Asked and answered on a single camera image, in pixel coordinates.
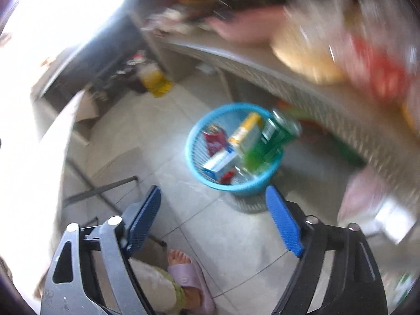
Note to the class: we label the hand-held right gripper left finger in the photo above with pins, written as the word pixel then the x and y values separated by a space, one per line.
pixel 141 223

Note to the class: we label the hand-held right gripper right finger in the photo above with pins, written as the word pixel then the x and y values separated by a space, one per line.
pixel 283 223

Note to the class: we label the green label plastic bottle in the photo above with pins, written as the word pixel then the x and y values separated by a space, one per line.
pixel 269 137

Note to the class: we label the blue white toothpaste box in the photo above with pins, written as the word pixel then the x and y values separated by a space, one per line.
pixel 220 162

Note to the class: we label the blue plastic basket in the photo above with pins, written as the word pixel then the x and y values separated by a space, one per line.
pixel 197 152

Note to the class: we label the yellow white medicine box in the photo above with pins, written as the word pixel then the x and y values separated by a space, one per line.
pixel 246 129

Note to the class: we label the red drink can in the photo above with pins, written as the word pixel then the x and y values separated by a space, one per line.
pixel 215 141

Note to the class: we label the person's foot in purple slipper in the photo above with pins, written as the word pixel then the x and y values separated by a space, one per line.
pixel 190 279

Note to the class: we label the pink plastic bag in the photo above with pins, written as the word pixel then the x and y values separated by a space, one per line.
pixel 364 193

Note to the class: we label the pink plastic tablecloth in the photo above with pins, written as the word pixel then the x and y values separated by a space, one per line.
pixel 55 157

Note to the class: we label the cooking oil bottle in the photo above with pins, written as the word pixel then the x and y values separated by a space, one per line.
pixel 157 82

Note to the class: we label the perforated metal shelf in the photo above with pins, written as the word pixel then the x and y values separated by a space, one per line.
pixel 262 69

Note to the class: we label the yellow plastic bag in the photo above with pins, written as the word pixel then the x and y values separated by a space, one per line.
pixel 308 55

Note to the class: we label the red plastic bag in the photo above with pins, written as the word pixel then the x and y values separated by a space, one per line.
pixel 377 69

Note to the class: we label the pink basin on shelf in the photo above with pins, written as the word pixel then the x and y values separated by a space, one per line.
pixel 249 26

